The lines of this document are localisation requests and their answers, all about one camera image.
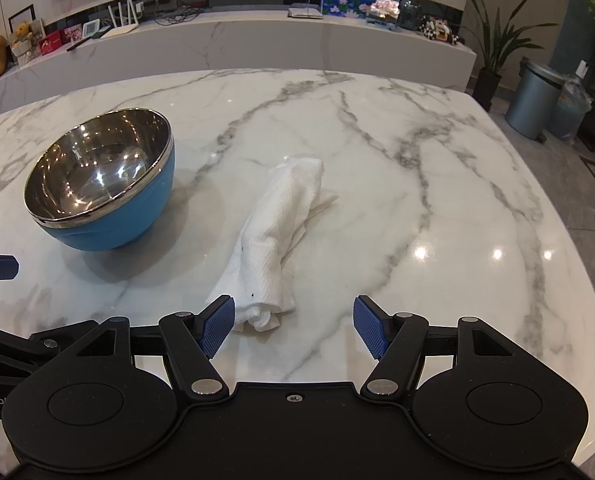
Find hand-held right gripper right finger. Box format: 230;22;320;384
353;295;535;403

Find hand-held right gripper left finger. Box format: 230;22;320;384
52;295;235;404

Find white cloth towel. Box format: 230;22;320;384
204;156;339;333

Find blue steel bowl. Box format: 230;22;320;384
24;107;176;251

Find brown teddy bear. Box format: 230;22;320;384
10;22;36;57

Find red box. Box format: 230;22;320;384
39;30;63;56

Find framed picture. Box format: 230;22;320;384
8;3;36;31

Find long-leaved potted plant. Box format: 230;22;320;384
459;0;559;112

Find white router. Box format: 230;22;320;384
99;2;144;39

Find grey trash can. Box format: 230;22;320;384
504;57;563;142

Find bin with plastic bag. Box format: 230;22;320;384
549;77;593;141

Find black white cow figurines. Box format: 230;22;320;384
422;17;466;46

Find pink flower box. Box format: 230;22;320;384
366;0;401;31

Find dark glass jar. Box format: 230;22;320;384
397;0;429;31

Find grey notebook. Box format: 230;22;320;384
286;3;325;20

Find tangle of cables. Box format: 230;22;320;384
146;4;209;24

